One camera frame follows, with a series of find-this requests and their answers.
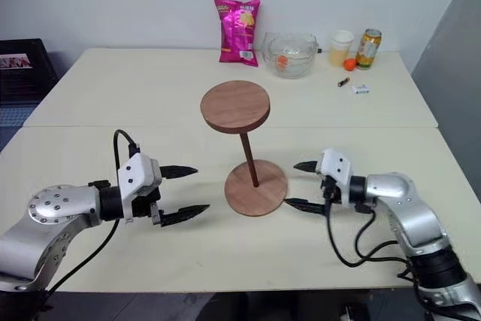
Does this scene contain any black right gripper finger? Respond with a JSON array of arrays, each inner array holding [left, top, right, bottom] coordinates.
[[283, 197, 328, 216], [293, 160, 321, 175]]

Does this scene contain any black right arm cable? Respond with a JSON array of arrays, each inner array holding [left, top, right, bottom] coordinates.
[[353, 206, 401, 260], [324, 189, 413, 268]]

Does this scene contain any round wooden base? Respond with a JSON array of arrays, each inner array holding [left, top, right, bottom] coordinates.
[[224, 159, 289, 218]]

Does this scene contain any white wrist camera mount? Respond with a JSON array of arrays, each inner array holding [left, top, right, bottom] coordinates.
[[317, 147, 353, 202], [116, 153, 163, 225]]

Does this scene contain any pink chips bag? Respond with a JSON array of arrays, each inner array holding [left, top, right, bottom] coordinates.
[[213, 0, 262, 69]]

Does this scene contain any black crate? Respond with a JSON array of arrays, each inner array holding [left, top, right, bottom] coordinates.
[[0, 38, 61, 129]]

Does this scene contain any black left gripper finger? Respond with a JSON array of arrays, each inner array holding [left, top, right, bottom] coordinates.
[[159, 204, 211, 229], [160, 165, 199, 181]]

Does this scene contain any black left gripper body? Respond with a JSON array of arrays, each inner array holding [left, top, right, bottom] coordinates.
[[131, 186, 167, 228]]

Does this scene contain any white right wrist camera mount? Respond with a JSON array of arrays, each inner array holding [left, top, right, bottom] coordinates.
[[317, 147, 353, 202]]

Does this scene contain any grey partition panel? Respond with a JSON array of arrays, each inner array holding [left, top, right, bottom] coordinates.
[[408, 0, 481, 204]]

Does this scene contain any wooden pole with round disc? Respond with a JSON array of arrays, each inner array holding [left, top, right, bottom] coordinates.
[[200, 80, 271, 189]]

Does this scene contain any clear glass bowl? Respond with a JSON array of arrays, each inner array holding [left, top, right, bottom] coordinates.
[[262, 31, 320, 80]]

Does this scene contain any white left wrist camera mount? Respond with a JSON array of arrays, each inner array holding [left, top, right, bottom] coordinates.
[[116, 153, 163, 225]]

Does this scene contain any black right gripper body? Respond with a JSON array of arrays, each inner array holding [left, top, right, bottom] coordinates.
[[319, 174, 342, 206]]

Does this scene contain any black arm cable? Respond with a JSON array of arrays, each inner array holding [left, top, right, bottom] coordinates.
[[324, 189, 413, 268], [353, 206, 401, 260], [44, 129, 142, 294]]

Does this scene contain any orange drink can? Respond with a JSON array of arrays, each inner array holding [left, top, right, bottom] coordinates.
[[355, 28, 383, 71]]

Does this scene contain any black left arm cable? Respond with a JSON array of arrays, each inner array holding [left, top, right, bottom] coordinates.
[[44, 129, 142, 294]]

